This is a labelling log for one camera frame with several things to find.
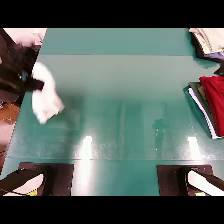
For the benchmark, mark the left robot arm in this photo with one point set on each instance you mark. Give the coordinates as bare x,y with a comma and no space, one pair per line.
15,71

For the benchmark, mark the red garment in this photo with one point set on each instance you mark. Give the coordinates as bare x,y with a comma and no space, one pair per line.
215,100

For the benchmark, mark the beige garment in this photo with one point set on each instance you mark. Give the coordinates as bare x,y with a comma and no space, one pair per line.
210,38

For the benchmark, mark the white folded garment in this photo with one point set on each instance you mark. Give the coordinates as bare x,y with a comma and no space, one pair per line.
201,110

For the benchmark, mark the dark green garment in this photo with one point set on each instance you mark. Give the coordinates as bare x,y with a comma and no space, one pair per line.
196,95

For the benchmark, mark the white T-shirt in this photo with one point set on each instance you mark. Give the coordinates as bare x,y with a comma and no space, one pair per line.
46,100

